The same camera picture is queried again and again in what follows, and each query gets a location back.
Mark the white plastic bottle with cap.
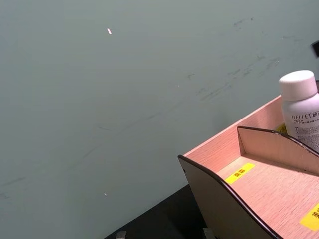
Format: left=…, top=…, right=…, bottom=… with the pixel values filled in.
left=278, top=70, right=319, bottom=151

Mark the black table cloth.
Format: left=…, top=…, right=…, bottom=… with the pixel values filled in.
left=103, top=184, right=208, bottom=239

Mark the black box on wall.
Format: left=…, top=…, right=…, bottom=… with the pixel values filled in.
left=310, top=39, right=319, bottom=57

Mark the yellow label with red characters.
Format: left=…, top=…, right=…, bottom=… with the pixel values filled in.
left=224, top=162, right=257, bottom=185
left=299, top=203, right=319, bottom=232
left=275, top=123, right=288, bottom=135

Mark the pale wooden compartment organizer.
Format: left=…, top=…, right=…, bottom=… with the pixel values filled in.
left=177, top=94, right=319, bottom=239

